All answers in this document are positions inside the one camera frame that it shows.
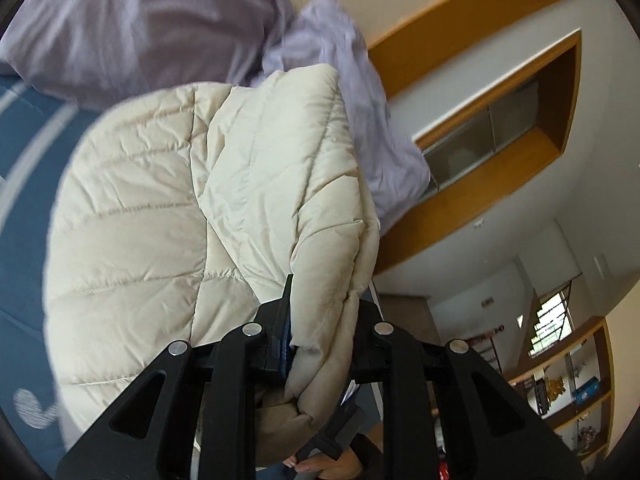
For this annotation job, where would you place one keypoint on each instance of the wooden wall shelf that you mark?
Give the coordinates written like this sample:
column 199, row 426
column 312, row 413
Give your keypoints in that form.
column 575, row 345

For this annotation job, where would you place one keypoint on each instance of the bright barred window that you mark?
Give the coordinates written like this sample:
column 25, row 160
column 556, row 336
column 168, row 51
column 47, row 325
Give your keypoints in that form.
column 550, row 320

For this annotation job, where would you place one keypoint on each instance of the cream quilted puffer jacket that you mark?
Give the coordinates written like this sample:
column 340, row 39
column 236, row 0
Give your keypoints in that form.
column 150, row 210

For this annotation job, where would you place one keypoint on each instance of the person's right hand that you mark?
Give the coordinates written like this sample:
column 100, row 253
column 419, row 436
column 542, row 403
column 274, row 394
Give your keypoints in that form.
column 330, row 469

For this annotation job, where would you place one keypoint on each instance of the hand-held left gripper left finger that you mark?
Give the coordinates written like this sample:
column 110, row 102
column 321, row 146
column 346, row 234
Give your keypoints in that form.
column 286, row 355

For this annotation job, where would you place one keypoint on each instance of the wooden window frame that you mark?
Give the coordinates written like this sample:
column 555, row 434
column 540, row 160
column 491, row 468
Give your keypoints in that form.
column 570, row 85

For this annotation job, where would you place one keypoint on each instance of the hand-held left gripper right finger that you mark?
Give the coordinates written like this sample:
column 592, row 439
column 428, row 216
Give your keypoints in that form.
column 370, row 350

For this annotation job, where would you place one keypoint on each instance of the blue box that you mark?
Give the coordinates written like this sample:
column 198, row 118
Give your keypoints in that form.
column 587, row 391

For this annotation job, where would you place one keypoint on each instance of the frosted glass window pane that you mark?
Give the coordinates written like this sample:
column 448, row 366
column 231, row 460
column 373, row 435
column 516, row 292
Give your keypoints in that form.
column 465, row 145

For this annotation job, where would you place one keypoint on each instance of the golden ornament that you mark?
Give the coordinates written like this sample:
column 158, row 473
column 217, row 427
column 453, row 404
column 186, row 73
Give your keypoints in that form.
column 555, row 389

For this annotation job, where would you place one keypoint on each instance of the bed with blue striped sheet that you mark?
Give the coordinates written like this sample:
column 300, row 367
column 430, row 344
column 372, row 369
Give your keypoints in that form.
column 25, row 210

